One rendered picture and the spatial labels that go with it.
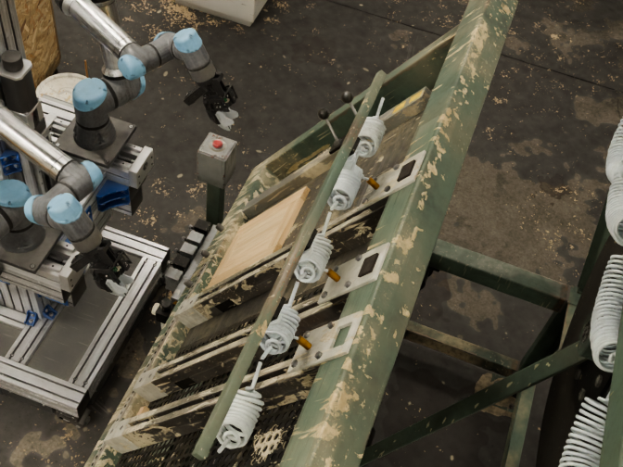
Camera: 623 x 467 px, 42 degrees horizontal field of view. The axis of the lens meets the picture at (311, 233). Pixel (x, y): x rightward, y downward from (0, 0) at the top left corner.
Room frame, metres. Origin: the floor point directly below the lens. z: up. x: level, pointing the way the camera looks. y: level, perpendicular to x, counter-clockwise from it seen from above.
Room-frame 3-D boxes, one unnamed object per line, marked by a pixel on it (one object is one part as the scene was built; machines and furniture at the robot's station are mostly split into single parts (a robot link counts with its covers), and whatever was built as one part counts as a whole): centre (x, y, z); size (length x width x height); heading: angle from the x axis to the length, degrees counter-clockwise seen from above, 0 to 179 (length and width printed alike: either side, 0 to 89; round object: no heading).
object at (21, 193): (1.49, 0.93, 1.20); 0.13 x 0.12 x 0.14; 156
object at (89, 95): (1.99, 0.84, 1.20); 0.13 x 0.12 x 0.14; 144
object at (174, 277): (1.71, 0.44, 0.69); 0.50 x 0.14 x 0.24; 168
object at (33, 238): (1.50, 0.93, 1.09); 0.15 x 0.15 x 0.10
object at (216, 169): (2.15, 0.42, 0.84); 0.12 x 0.12 x 0.18; 78
